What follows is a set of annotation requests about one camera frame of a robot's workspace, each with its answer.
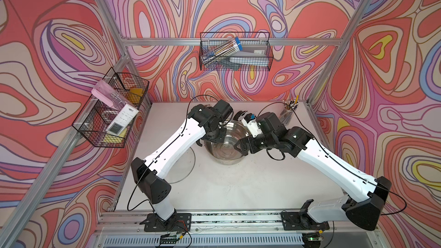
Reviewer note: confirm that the glass pot lid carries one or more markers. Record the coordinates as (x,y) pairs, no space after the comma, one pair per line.
(182,168)

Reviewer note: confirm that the pink case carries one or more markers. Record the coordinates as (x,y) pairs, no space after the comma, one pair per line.
(108,95)

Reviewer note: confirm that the yellow notepad in basket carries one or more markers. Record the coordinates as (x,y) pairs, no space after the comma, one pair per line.
(114,139)

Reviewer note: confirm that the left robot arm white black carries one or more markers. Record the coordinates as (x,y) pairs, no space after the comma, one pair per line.
(207,123)

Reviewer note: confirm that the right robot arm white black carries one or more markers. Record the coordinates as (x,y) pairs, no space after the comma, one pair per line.
(364,197)

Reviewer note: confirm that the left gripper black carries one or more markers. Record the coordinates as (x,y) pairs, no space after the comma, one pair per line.
(222,136)

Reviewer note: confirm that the aluminium rail front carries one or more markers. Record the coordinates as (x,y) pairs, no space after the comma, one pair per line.
(229,229)

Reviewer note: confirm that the pen cup with pencils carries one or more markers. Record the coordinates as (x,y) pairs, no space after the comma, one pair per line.
(288,111)

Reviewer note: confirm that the stainless steel pot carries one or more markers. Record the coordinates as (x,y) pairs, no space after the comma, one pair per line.
(224,153)

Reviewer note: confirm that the black wire basket left wall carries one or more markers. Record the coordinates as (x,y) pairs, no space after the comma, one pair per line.
(94,118)

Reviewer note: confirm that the black wire basket wall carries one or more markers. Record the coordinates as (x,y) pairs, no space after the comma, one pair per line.
(209,40)
(94,118)

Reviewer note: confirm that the clear tube blue cap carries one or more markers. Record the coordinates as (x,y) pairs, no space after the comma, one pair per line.
(221,51)

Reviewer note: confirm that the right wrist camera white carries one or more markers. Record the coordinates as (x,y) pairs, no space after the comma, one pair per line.
(249,121)

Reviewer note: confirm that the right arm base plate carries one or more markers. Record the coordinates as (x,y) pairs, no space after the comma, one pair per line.
(299,218)

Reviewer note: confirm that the grey box in basket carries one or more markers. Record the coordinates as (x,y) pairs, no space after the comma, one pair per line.
(254,55)

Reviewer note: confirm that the black wire basket back wall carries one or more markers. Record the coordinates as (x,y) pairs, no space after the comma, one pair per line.
(209,40)

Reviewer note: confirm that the white calculator device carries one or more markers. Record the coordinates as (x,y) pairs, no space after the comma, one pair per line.
(122,120)

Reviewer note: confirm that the yellow sponge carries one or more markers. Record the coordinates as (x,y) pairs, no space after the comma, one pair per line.
(135,95)

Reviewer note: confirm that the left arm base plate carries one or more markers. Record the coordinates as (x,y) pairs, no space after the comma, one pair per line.
(179,222)

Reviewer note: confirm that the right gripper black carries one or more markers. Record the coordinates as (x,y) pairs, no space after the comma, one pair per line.
(250,140)

